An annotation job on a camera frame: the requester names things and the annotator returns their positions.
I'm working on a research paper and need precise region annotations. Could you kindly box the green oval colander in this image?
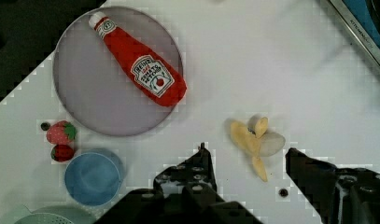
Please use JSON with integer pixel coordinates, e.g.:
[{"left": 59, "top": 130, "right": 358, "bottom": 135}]
[{"left": 0, "top": 205, "right": 96, "bottom": 224}]

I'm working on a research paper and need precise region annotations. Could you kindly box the grey round plate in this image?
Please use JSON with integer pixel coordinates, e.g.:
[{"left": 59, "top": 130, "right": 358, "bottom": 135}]
[{"left": 52, "top": 7, "right": 183, "bottom": 136}]

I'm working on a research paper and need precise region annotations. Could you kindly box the pink plush strawberry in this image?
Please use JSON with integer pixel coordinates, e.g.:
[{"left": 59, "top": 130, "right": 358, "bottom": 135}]
[{"left": 46, "top": 120, "right": 77, "bottom": 145}]

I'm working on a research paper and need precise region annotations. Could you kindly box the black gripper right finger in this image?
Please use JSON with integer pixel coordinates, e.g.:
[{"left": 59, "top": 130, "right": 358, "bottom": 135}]
[{"left": 285, "top": 147, "right": 380, "bottom": 224}]

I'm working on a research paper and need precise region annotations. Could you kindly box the blue bowl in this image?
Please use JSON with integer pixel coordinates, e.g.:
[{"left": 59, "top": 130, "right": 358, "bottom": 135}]
[{"left": 63, "top": 148, "right": 125, "bottom": 206}]

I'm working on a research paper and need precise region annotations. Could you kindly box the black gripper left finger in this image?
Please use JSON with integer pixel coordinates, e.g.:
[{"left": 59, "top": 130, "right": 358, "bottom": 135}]
[{"left": 94, "top": 144, "right": 262, "bottom": 224}]

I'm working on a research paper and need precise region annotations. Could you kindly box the red plush ketchup bottle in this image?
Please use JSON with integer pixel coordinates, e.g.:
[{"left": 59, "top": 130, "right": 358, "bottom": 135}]
[{"left": 89, "top": 12, "right": 187, "bottom": 107}]

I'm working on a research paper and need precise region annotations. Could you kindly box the red plush strawberry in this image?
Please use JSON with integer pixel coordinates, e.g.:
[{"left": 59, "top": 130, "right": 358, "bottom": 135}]
[{"left": 50, "top": 145, "right": 75, "bottom": 162}]

